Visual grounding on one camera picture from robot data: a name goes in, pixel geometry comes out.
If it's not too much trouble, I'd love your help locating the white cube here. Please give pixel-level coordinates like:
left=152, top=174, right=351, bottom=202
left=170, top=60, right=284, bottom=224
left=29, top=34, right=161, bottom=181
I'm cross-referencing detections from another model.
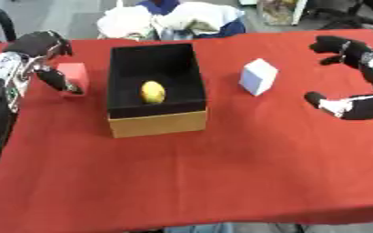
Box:
left=237, top=57, right=281, bottom=97

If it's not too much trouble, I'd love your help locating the red block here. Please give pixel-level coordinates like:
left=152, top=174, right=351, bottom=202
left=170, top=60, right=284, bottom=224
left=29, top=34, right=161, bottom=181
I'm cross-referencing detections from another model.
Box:
left=54, top=62, right=91, bottom=98

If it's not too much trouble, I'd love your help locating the tan cardboard box black inside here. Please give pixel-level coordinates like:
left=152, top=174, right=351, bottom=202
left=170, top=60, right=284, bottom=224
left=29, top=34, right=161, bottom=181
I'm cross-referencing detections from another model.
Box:
left=105, top=43, right=209, bottom=139

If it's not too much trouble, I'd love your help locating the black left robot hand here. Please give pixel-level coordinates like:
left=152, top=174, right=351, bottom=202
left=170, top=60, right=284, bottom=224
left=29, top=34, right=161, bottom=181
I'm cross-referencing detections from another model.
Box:
left=2, top=29, right=85, bottom=96

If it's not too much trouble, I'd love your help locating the yellow toy lemon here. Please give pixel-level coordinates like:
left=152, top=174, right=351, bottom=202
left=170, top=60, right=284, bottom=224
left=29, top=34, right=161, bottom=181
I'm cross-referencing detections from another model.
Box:
left=138, top=80, right=167, bottom=105

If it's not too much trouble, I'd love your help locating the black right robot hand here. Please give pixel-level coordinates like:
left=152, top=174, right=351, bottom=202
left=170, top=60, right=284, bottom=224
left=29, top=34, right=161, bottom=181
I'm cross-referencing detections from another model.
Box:
left=302, top=35, right=373, bottom=121

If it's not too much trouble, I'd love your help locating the black chair base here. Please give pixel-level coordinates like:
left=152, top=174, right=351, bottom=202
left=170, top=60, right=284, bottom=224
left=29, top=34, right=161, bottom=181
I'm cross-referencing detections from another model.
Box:
left=306, top=0, right=373, bottom=35

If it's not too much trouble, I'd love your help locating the person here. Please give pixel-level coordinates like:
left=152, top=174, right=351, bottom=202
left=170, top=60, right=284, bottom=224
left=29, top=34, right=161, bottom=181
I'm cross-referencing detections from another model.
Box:
left=96, top=0, right=247, bottom=42

